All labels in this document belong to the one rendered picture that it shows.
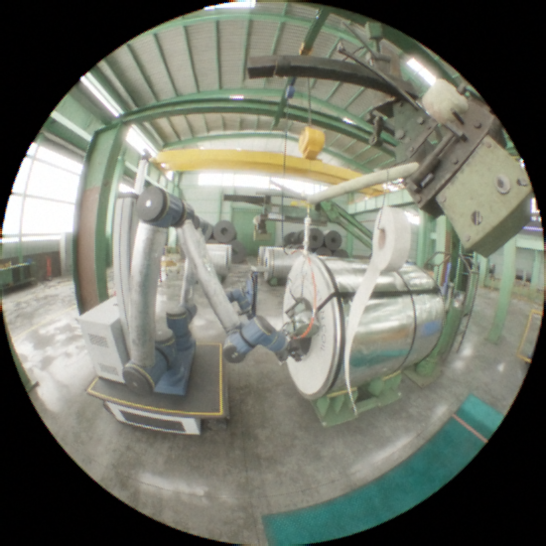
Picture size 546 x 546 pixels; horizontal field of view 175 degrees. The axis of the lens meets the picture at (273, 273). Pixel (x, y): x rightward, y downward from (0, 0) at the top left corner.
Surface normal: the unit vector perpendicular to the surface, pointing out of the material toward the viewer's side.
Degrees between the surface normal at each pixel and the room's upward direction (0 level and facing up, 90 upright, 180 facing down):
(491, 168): 90
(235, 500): 0
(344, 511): 0
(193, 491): 0
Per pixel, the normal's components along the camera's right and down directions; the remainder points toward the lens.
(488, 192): -0.98, -0.04
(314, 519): 0.07, -0.99
